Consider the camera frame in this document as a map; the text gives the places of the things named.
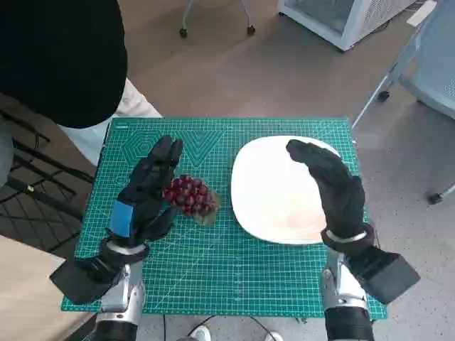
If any black metal rack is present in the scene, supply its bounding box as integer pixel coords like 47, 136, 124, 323
0, 106, 95, 253

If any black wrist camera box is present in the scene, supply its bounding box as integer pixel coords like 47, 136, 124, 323
350, 244, 421, 304
49, 257, 118, 305

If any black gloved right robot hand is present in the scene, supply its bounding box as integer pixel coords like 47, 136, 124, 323
286, 139, 367, 239

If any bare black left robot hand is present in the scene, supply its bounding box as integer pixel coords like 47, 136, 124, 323
107, 135, 184, 247

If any light blue chair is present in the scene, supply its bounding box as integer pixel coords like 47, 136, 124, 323
350, 0, 455, 205

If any red toy grape bunch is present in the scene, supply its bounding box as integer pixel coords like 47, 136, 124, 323
161, 173, 222, 227

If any person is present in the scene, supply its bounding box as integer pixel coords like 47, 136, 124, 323
0, 0, 165, 168

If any grey round seat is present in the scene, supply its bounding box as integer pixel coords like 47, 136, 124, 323
0, 117, 17, 188

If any white square plate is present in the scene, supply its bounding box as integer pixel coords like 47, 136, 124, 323
230, 136, 342, 246

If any office chair base with castors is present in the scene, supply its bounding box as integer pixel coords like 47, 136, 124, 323
179, 0, 257, 38

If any green cutting mat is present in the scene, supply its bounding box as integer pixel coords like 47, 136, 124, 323
60, 117, 389, 319

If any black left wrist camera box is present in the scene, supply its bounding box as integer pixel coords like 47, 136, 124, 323
49, 257, 118, 305

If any light wooden desk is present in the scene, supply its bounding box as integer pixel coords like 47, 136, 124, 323
0, 234, 99, 341

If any black floor cable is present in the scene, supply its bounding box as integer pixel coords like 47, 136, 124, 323
161, 314, 271, 341

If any white mesh cabinet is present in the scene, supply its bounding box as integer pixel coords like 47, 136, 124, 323
277, 0, 420, 52

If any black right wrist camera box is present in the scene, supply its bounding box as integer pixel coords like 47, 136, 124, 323
350, 244, 421, 304

